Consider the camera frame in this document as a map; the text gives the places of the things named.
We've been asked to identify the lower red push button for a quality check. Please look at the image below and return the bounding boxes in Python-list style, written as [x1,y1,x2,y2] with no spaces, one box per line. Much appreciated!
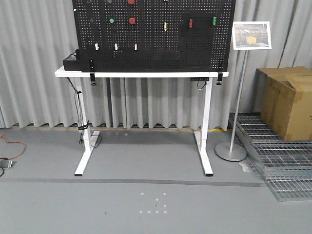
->
[129,17,136,24]

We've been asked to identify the black desk control panel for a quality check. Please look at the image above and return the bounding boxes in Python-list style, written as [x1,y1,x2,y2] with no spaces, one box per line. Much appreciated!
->
[190,78,209,82]

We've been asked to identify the white standing desk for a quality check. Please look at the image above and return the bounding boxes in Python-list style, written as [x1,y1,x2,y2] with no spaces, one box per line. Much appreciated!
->
[55,66,229,176]

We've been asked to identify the left black table clamp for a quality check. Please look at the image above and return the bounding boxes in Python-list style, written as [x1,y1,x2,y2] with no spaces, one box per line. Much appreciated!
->
[89,59,97,86]

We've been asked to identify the black table clamp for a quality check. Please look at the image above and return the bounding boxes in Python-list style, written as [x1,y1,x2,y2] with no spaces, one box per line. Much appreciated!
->
[89,59,97,86]
[216,58,223,85]

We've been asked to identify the right black table clamp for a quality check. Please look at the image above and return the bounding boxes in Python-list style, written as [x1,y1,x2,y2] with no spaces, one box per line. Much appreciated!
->
[216,58,223,85]

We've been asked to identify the black perforated pegboard panel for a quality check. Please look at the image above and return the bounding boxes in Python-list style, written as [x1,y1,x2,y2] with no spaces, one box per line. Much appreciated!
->
[72,0,236,72]

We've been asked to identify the black box on desk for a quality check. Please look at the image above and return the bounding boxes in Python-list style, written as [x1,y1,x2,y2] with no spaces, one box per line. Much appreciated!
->
[63,49,82,71]

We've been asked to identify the sign stand with photo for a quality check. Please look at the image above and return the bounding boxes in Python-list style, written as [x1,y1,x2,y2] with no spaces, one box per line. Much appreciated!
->
[215,21,272,162]

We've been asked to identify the large cardboard box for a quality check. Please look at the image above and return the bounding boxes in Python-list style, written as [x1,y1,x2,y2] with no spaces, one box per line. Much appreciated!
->
[257,66,312,141]

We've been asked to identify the metal floor grating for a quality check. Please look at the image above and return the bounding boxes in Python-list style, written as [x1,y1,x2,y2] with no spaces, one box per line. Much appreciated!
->
[235,113,312,201]

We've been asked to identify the grey foot pedal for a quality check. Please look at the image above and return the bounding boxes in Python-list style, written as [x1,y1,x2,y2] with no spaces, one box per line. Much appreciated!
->
[0,159,16,169]

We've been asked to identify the black cables on desk leg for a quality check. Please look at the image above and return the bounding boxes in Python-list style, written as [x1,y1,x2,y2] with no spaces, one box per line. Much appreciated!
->
[66,77,102,149]

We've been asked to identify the green toggle switch right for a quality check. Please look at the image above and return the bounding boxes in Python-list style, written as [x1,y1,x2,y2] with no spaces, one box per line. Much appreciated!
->
[212,17,217,25]

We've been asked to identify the orange cable on floor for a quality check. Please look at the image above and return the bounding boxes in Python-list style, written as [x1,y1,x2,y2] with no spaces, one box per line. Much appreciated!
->
[0,133,27,160]

